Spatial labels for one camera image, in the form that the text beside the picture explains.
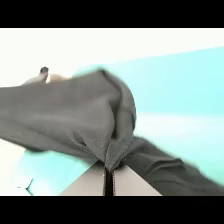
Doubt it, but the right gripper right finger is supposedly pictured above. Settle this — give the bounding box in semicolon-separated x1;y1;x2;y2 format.
111;163;162;197

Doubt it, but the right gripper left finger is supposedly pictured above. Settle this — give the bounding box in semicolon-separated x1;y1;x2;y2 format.
60;160;106;197

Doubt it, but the grey T-shirt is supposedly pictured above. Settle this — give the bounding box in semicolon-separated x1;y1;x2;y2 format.
0;68;224;197

